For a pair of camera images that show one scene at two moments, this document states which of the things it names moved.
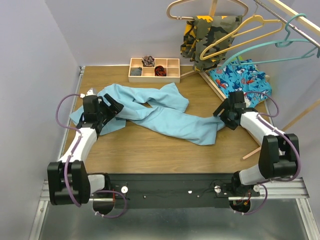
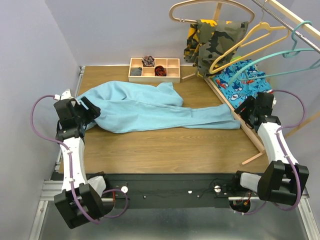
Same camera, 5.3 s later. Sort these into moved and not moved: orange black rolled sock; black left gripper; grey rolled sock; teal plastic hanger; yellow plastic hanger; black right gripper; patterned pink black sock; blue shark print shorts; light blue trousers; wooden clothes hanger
Moved: black right gripper; yellow plastic hanger; light blue trousers; teal plastic hanger; black left gripper; wooden clothes hanger
Not moved: patterned pink black sock; grey rolled sock; orange black rolled sock; blue shark print shorts
